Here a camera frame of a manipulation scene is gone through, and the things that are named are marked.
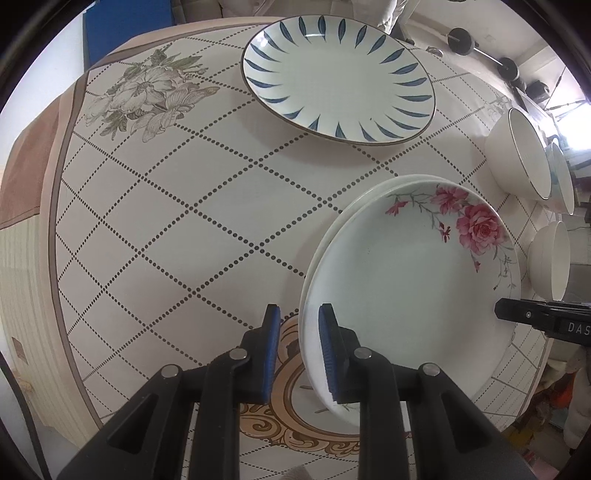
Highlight blue splotch pattern bowl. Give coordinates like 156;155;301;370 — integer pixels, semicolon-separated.
547;138;575;217

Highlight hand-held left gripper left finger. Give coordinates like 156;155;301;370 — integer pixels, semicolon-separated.
55;304;281;480

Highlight plain white plate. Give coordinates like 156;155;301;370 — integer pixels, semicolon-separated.
302;174;444;282

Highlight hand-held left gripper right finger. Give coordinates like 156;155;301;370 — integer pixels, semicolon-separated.
318;304;536;480

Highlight pink flower plate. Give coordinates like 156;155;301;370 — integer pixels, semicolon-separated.
298;181;522;418

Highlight black barbell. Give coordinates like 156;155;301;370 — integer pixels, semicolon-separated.
445;28;520;81

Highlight blue leaf pattern plate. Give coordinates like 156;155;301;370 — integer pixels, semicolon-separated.
241;15;437;146

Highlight small white bowl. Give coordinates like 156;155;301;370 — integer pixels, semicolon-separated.
527;220;572;302

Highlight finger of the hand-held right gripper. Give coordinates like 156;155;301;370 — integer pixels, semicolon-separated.
494;298;555;330

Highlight white padded jacket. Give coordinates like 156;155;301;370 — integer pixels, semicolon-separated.
374;0;411;34

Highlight white bowl with dark rim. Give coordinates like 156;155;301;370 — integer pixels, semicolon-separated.
484;107;555;201

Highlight floral dotted-grid tablecloth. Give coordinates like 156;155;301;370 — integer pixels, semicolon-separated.
0;16;555;480

